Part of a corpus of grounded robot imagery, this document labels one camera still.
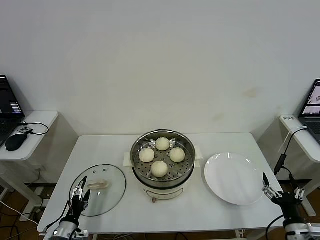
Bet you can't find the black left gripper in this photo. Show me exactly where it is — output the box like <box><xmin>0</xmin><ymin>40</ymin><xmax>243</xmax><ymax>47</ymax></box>
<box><xmin>68</xmin><ymin>175</ymin><xmax>92</xmax><ymax>223</ymax></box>

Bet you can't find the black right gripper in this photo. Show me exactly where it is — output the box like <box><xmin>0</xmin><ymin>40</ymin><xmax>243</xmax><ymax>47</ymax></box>
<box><xmin>261</xmin><ymin>172</ymin><xmax>305</xmax><ymax>225</ymax></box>

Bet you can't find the glass pot lid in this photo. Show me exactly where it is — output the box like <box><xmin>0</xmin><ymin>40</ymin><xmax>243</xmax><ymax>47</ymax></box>
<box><xmin>69</xmin><ymin>163</ymin><xmax>128</xmax><ymax>217</ymax></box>

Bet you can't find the white steamed baozi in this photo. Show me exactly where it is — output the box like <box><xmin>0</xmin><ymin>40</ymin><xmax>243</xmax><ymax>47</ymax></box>
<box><xmin>169</xmin><ymin>147</ymin><xmax>186</xmax><ymax>163</ymax></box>
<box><xmin>138</xmin><ymin>147</ymin><xmax>155</xmax><ymax>163</ymax></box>
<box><xmin>150</xmin><ymin>160</ymin><xmax>169</xmax><ymax>178</ymax></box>
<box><xmin>155</xmin><ymin>136</ymin><xmax>171</xmax><ymax>152</ymax></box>

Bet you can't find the stainless steel steamer basket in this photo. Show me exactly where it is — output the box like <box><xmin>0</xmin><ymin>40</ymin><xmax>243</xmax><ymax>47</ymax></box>
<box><xmin>130</xmin><ymin>128</ymin><xmax>196</xmax><ymax>182</ymax></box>

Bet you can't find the white floor power strip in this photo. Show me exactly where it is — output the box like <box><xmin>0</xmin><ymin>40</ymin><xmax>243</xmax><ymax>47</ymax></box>
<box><xmin>34</xmin><ymin>186</ymin><xmax>49</xmax><ymax>201</ymax></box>

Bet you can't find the white round plate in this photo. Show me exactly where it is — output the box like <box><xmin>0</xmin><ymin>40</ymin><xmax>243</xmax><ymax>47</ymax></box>
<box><xmin>204</xmin><ymin>152</ymin><xmax>266</xmax><ymax>206</ymax></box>

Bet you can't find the cream electric cooking pot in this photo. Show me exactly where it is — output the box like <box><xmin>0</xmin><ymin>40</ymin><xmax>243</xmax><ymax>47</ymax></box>
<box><xmin>122</xmin><ymin>144</ymin><xmax>204</xmax><ymax>204</ymax></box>

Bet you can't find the black computer mouse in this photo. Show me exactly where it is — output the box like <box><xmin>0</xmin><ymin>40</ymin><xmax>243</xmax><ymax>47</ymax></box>
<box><xmin>5</xmin><ymin>133</ymin><xmax>28</xmax><ymax>152</ymax></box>

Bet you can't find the grey laptop with pink screen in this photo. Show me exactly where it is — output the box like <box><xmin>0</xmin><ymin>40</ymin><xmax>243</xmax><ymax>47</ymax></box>
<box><xmin>298</xmin><ymin>78</ymin><xmax>320</xmax><ymax>145</ymax></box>

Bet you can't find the black laptop with dark screen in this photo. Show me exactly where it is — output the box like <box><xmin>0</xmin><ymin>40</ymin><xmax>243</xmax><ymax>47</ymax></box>
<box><xmin>0</xmin><ymin>74</ymin><xmax>26</xmax><ymax>148</ymax></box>

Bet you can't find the black cable with adapter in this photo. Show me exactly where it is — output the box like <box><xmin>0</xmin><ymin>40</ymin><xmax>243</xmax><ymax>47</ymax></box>
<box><xmin>274</xmin><ymin>126</ymin><xmax>309</xmax><ymax>211</ymax></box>

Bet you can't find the white floor cable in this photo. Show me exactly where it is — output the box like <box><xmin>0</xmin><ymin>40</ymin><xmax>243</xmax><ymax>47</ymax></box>
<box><xmin>0</xmin><ymin>199</ymin><xmax>41</xmax><ymax>225</ymax></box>

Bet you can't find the black usb cable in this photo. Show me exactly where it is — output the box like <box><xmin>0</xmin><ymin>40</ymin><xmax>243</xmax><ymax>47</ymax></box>
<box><xmin>21</xmin><ymin>121</ymin><xmax>50</xmax><ymax>136</ymax></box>

